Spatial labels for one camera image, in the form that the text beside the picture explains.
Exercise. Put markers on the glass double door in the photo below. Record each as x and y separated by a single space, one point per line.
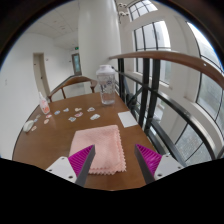
76 64

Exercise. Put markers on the beige door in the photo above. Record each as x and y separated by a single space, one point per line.
41 75

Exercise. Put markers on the wooden chair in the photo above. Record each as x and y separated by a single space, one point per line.
75 80

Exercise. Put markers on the black railing wooden handrail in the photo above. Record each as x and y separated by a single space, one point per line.
173 58

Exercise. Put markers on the small upper window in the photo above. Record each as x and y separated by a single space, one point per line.
143 7

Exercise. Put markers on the pink towel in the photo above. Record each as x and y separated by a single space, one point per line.
100 143

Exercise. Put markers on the clear plastic shaker bottle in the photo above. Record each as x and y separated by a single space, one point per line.
106 86

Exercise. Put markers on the small pink paper card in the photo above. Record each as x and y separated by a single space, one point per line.
49 116
78 114
33 128
46 121

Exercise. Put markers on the white squeeze bottle orange label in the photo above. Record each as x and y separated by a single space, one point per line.
44 106

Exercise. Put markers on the small white paper card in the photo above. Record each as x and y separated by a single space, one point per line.
78 109
91 109
95 116

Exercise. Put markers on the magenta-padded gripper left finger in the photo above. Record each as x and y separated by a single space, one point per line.
78 163

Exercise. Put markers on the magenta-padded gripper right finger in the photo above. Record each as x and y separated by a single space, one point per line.
150 161

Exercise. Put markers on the white security camera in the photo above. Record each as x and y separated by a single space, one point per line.
121 5
124 14

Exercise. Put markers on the green exit sign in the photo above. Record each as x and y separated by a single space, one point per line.
76 48

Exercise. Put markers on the large black-framed window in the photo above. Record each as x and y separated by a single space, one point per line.
210 90

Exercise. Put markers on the tall black-framed window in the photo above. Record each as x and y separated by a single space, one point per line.
151 50

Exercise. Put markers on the white computer mouse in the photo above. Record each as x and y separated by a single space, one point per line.
28 126

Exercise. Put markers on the white paper sheet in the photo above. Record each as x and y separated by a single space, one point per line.
127 119

